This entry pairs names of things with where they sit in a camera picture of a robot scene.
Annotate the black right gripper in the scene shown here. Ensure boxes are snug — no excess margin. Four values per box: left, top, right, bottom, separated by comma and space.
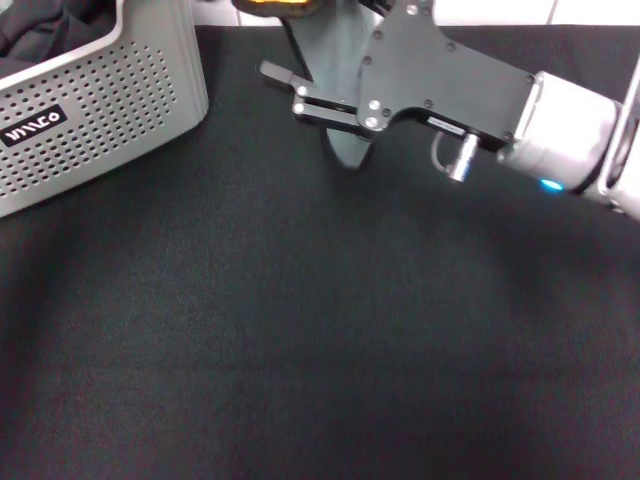
258, 0, 540, 151

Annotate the silver right cable connector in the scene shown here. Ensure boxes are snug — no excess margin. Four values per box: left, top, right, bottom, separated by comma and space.
446, 132, 480, 184

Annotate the dark cloth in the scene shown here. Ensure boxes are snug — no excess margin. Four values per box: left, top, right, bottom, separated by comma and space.
0, 0, 117, 65

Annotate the grey perforated storage box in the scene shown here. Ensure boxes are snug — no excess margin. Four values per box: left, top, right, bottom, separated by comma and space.
0, 0, 210, 220

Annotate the yellow grey towel black trim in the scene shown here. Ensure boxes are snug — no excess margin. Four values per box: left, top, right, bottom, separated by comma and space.
231, 0, 389, 175

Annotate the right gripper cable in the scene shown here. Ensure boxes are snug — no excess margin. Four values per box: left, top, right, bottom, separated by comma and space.
429, 130, 469, 176

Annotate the black tablecloth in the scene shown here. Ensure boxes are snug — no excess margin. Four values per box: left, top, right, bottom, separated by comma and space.
0, 24, 640, 480

